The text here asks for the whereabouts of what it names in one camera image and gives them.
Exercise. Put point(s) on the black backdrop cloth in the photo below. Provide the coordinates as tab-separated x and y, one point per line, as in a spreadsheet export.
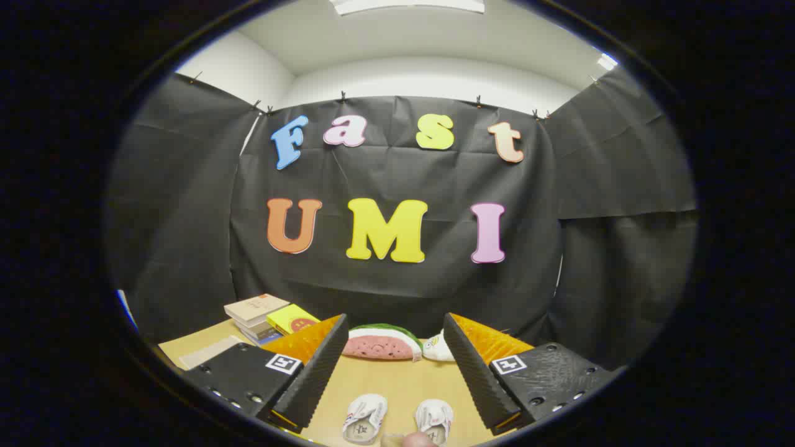
404	292

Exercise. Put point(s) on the white canvas shoe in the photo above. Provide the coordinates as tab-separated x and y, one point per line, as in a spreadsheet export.
365	417
435	419

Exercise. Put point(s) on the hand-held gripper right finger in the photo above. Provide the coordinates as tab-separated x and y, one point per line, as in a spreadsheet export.
478	379

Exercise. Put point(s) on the grey book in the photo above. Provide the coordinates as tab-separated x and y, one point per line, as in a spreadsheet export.
254	329

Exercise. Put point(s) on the long ceiling light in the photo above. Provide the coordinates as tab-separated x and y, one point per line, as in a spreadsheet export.
407	5

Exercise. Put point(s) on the beige storage box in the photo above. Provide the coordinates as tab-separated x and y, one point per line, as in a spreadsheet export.
211	351

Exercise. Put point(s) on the white plush toy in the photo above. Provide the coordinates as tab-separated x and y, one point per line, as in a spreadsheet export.
435	351

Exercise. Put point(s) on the beige book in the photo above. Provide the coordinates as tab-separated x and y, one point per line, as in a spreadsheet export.
256	306

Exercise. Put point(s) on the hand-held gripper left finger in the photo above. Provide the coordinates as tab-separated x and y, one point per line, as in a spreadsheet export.
313	379

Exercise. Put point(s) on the yellow book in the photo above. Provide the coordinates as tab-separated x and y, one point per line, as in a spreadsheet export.
292	320

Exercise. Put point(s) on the blue book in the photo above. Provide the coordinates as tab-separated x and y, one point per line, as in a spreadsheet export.
267	338

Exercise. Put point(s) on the small ceiling light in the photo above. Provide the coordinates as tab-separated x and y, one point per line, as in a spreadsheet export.
607	61

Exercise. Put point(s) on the watermelon slice plush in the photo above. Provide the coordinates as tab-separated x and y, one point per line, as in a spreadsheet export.
379	346

